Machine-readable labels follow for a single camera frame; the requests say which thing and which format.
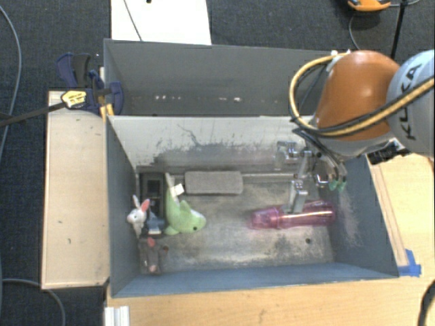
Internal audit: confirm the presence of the green toy dolphin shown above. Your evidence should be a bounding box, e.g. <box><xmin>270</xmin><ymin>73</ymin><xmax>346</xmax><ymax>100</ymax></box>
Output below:
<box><xmin>164</xmin><ymin>173</ymin><xmax>207</xmax><ymax>236</ymax></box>

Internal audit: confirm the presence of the dark grey toy mouse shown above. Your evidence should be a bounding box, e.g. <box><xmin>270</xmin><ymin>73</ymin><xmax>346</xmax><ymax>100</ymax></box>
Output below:
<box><xmin>137</xmin><ymin>236</ymin><xmax>170</xmax><ymax>275</ymax></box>

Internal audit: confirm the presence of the white toy rabbit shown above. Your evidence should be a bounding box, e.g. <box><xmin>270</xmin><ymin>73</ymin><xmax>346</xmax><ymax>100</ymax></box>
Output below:
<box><xmin>126</xmin><ymin>194</ymin><xmax>152</xmax><ymax>239</ymax></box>

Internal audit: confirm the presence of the grey sponge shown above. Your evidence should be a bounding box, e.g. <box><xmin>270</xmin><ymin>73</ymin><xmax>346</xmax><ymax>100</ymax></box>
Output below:
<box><xmin>184</xmin><ymin>170</ymin><xmax>244</xmax><ymax>196</ymax></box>

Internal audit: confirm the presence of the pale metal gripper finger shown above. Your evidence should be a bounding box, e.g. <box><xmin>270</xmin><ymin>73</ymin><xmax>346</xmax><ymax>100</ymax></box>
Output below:
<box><xmin>288</xmin><ymin>179</ymin><xmax>309</xmax><ymax>214</ymax></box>
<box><xmin>274</xmin><ymin>140</ymin><xmax>302</xmax><ymax>171</ymax></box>

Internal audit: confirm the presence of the pink clear plastic bottle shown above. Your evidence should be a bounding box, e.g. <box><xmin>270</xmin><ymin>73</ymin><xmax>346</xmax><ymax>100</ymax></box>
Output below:
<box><xmin>250</xmin><ymin>200</ymin><xmax>336</xmax><ymax>231</ymax></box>

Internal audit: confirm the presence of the black cylinder on white bracket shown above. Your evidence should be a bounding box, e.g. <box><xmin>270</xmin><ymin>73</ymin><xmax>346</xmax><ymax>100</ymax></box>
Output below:
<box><xmin>366</xmin><ymin>140</ymin><xmax>411</xmax><ymax>165</ymax></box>

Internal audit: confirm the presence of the blue-grey small toy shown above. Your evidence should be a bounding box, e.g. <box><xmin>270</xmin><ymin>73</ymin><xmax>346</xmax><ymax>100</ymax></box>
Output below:
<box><xmin>145</xmin><ymin>211</ymin><xmax>167</xmax><ymax>236</ymax></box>

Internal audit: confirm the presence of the black box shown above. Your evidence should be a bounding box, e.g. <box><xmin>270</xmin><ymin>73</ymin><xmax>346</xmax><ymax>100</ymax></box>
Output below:
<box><xmin>139</xmin><ymin>171</ymin><xmax>165</xmax><ymax>214</ymax></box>

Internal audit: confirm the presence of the grey metal bin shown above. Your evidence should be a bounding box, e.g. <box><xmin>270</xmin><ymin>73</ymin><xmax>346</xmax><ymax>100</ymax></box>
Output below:
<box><xmin>103</xmin><ymin>38</ymin><xmax>400</xmax><ymax>299</ymax></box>

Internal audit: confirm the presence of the pale wood board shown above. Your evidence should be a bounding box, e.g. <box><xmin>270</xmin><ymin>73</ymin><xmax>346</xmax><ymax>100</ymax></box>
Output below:
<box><xmin>41</xmin><ymin>90</ymin><xmax>111</xmax><ymax>290</ymax></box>

